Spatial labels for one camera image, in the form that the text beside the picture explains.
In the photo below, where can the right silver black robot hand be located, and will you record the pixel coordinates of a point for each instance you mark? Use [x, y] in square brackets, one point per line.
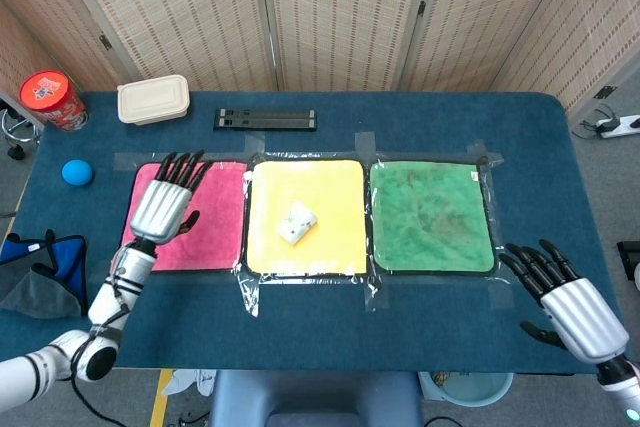
[585, 319]

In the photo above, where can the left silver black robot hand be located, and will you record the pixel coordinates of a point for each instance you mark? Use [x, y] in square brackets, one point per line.
[160, 212]

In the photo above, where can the small white paper cup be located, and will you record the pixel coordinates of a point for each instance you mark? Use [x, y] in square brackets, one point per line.
[297, 224]

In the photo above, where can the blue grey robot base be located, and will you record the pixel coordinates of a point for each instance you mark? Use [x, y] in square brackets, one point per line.
[315, 397]

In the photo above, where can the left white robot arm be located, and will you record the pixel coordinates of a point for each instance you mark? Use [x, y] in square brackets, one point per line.
[127, 269]

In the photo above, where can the pink cloth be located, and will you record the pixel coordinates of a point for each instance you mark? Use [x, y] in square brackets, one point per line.
[215, 227]

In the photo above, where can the grey cloth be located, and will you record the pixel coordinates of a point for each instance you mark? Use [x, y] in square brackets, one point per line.
[35, 292]

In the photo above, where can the yellow cloth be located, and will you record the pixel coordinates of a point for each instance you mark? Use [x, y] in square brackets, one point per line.
[330, 187]

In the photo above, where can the green cloth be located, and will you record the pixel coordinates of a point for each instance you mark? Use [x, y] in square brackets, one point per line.
[430, 217]

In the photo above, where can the black box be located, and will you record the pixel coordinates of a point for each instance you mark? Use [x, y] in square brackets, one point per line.
[627, 252]

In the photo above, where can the blue ball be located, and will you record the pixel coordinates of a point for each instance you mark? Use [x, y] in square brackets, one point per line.
[77, 172]

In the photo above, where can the blue fabric bag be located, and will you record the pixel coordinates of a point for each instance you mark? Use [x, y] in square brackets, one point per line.
[70, 252]

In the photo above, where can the beige lidded lunch box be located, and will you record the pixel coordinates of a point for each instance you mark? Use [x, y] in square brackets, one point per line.
[152, 97]

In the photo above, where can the clear tape strip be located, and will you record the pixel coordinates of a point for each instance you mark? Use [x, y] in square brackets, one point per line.
[249, 294]
[376, 294]

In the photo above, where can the light blue bucket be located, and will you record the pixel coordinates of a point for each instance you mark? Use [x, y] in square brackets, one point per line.
[467, 389]

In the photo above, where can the black folded stand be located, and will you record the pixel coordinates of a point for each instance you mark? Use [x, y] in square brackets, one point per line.
[265, 119]

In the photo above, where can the red snack canister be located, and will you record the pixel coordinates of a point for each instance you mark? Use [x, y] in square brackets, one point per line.
[50, 94]

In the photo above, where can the chrome stool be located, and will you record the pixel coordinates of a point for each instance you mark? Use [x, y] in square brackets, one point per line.
[15, 129]

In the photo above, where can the white crumpled bag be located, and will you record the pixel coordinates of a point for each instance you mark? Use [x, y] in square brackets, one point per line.
[192, 381]

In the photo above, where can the black screen hinge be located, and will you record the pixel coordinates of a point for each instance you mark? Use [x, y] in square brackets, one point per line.
[604, 92]
[105, 42]
[422, 8]

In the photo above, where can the white power strip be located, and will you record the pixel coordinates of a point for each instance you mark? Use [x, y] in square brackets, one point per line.
[622, 126]

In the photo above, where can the woven folding screen panel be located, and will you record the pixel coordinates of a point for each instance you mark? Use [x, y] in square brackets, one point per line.
[600, 22]
[175, 12]
[40, 7]
[490, 12]
[345, 12]

